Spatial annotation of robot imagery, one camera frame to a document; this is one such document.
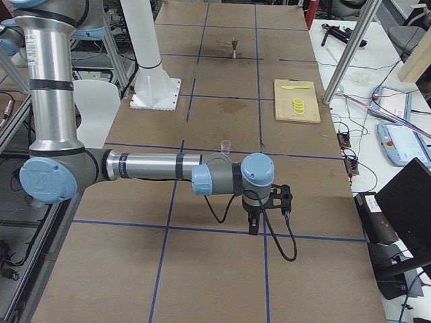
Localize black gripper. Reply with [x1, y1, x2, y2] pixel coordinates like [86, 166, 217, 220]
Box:
[246, 208, 263, 235]

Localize clear glass cup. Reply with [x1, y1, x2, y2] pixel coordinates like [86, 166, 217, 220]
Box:
[220, 139, 232, 155]

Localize steel jigger measuring cup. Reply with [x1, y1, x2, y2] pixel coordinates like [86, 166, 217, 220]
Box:
[231, 38, 238, 59]

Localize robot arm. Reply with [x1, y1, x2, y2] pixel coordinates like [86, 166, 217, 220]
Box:
[12, 1, 275, 235]

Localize bamboo cutting board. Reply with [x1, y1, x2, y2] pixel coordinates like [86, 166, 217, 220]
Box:
[273, 79, 321, 124]

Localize black box with label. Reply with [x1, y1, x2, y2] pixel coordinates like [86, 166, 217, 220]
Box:
[354, 192, 398, 246]

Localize yellow plastic knife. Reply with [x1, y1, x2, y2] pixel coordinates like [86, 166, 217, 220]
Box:
[281, 85, 311, 90]

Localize black monitor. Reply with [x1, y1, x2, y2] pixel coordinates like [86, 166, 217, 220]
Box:
[368, 157, 430, 299]

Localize teach pendant near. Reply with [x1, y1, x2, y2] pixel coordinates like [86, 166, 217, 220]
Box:
[377, 122, 430, 168]

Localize teach pendant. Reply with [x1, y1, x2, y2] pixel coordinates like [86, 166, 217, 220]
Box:
[377, 122, 430, 168]
[370, 85, 412, 121]

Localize teach pendant far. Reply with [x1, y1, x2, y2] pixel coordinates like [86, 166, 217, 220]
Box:
[370, 85, 412, 121]

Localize white chair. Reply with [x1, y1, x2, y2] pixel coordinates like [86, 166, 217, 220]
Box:
[73, 79, 121, 149]

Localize red cylinder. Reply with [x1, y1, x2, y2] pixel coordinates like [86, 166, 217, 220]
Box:
[305, 0, 319, 30]

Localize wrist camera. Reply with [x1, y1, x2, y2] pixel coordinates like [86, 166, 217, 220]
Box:
[264, 184, 293, 222]

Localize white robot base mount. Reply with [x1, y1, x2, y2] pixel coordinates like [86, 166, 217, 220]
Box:
[121, 0, 181, 110]

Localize black handle tool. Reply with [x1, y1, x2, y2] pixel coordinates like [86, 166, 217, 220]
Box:
[321, 24, 353, 46]

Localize aluminium camera post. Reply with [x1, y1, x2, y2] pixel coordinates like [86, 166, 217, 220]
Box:
[323, 0, 382, 105]

